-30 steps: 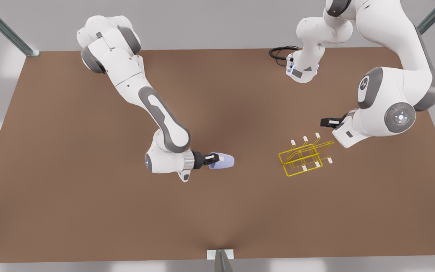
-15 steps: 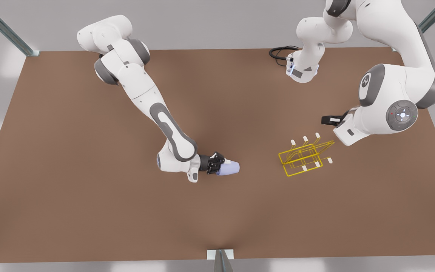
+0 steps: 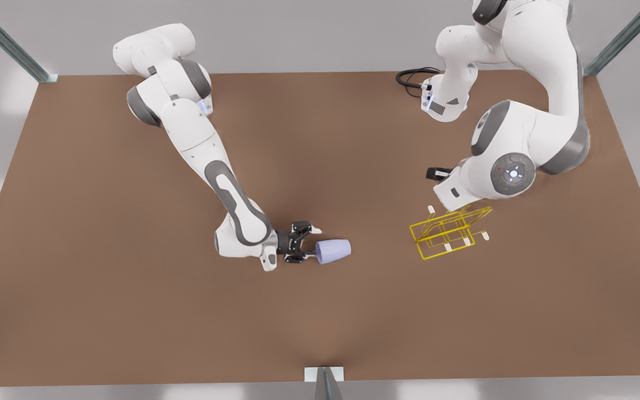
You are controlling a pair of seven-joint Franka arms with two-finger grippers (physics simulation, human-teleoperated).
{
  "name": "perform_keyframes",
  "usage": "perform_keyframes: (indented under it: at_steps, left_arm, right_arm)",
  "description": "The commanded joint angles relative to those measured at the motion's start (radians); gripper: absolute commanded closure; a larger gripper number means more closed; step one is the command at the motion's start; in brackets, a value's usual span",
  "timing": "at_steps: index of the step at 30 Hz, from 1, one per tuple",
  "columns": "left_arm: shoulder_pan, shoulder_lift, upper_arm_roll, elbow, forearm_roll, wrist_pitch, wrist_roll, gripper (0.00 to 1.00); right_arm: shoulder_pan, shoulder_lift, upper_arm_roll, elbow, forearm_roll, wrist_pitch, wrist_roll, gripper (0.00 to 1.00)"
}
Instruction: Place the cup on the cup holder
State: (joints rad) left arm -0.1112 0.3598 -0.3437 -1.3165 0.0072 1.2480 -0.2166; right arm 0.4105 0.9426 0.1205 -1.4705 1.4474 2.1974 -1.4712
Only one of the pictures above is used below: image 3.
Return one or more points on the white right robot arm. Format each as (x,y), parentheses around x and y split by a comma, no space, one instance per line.
(186,128)

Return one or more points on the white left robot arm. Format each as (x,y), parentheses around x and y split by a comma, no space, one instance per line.
(542,66)

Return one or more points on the silver frame post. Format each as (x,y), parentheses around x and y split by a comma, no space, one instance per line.
(325,383)
(625,36)
(9,43)

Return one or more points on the lavender cup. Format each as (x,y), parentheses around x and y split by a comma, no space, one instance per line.
(333,250)

